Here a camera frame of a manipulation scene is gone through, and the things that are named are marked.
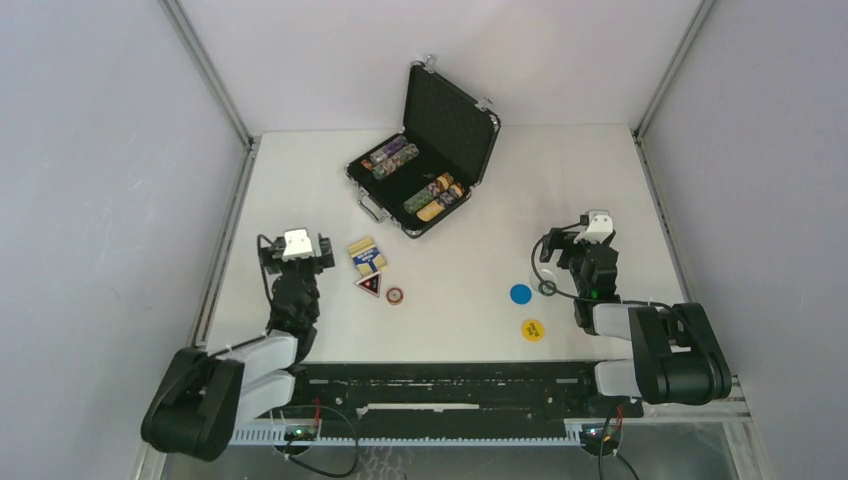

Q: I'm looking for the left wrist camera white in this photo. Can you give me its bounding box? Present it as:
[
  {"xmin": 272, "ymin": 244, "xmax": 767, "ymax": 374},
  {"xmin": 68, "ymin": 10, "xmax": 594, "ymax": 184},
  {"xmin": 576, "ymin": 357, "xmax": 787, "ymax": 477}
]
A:
[{"xmin": 282, "ymin": 228, "xmax": 314, "ymax": 261}]

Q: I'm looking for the purple chip row far left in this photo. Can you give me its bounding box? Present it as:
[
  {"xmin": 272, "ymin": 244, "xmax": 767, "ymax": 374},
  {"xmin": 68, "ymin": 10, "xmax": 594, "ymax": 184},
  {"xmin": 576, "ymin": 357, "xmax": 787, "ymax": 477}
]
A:
[{"xmin": 361, "ymin": 135, "xmax": 409, "ymax": 170}]

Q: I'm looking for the playing card deck box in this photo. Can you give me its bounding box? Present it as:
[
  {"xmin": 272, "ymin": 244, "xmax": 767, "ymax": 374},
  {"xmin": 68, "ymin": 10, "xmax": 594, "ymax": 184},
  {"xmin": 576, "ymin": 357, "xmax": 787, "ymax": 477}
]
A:
[{"xmin": 347, "ymin": 237, "xmax": 388, "ymax": 278}]

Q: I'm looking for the green chip row inner left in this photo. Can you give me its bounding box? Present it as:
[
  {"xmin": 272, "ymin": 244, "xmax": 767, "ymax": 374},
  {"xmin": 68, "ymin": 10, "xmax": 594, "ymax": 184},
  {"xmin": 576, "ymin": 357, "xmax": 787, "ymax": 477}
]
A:
[{"xmin": 372, "ymin": 144, "xmax": 419, "ymax": 180}]

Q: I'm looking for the blue round button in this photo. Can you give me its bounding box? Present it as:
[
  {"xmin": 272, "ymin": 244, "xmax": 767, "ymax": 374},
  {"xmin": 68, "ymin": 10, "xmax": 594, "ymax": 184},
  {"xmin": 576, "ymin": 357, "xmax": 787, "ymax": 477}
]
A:
[{"xmin": 509, "ymin": 284, "xmax": 533, "ymax": 305}]

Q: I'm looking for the yellow round button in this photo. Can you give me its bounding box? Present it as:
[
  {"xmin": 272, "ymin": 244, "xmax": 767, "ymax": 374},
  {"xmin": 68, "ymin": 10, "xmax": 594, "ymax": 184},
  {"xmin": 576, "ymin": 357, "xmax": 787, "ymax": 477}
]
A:
[{"xmin": 521, "ymin": 319, "xmax": 546, "ymax": 342}]

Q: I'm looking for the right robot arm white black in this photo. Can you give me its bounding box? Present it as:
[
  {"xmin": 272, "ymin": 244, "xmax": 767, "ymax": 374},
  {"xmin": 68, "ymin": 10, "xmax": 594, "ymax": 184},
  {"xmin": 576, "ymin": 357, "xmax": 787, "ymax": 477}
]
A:
[{"xmin": 530, "ymin": 228, "xmax": 732, "ymax": 416}]

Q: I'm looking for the yellow chip row far right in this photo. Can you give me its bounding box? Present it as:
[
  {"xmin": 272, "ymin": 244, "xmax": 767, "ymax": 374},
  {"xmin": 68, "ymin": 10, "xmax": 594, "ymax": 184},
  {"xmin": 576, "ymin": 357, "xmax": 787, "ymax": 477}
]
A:
[{"xmin": 416, "ymin": 183, "xmax": 465, "ymax": 222}]

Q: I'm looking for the red black triangular button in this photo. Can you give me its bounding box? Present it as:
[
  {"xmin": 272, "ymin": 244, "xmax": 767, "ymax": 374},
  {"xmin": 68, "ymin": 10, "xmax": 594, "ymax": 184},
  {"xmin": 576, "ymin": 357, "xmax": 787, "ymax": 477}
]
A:
[{"xmin": 356, "ymin": 272, "xmax": 382, "ymax": 298}]

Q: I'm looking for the black aluminium poker case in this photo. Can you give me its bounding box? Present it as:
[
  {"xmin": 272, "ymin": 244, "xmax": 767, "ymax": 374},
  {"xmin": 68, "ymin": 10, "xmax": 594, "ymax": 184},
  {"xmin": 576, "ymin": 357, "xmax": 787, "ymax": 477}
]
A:
[{"xmin": 344, "ymin": 56, "xmax": 502, "ymax": 239}]

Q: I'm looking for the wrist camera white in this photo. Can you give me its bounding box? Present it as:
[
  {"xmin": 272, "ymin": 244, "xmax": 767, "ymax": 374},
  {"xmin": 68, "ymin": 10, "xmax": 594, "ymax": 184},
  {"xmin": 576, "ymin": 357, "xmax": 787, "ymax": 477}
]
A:
[
  {"xmin": 282, "ymin": 228, "xmax": 314, "ymax": 261},
  {"xmin": 574, "ymin": 210, "xmax": 615, "ymax": 244}
]

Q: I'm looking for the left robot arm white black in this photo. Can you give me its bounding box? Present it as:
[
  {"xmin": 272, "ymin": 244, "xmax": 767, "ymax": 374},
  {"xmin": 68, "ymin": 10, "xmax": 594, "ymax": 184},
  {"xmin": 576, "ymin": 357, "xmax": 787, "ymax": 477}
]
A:
[{"xmin": 140, "ymin": 228, "xmax": 335, "ymax": 461}]

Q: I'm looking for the green orange chip row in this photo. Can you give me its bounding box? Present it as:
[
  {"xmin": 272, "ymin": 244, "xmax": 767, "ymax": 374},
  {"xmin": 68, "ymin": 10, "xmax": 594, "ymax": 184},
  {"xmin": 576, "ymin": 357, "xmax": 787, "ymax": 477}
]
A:
[{"xmin": 403, "ymin": 172, "xmax": 454, "ymax": 214}]

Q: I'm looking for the red white poker chip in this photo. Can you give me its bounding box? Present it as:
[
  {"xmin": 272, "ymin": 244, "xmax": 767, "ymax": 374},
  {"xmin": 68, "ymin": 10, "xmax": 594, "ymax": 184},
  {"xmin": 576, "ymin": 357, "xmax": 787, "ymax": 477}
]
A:
[{"xmin": 385, "ymin": 286, "xmax": 404, "ymax": 306}]

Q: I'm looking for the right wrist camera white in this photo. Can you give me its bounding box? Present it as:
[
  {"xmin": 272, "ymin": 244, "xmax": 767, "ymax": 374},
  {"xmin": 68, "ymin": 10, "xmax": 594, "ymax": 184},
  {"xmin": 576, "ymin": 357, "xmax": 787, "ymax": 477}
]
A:
[{"xmin": 574, "ymin": 210, "xmax": 615, "ymax": 244}]

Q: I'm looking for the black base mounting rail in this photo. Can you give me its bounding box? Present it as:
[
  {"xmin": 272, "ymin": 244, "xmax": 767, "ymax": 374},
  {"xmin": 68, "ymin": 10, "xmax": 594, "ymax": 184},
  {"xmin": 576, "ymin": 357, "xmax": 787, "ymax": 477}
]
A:
[{"xmin": 291, "ymin": 361, "xmax": 617, "ymax": 441}]

